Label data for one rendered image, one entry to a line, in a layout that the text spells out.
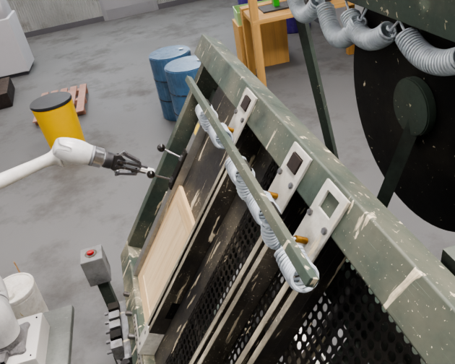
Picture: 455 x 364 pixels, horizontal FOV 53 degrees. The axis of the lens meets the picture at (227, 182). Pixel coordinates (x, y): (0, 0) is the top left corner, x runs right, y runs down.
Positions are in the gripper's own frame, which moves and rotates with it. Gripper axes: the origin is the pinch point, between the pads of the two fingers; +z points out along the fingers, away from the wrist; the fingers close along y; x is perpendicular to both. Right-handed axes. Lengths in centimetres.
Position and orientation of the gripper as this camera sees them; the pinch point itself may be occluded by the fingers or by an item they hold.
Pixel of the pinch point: (146, 170)
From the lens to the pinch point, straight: 214.2
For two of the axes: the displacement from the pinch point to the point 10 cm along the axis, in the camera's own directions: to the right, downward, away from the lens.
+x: 2.7, 5.1, -8.2
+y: -4.1, 8.3, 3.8
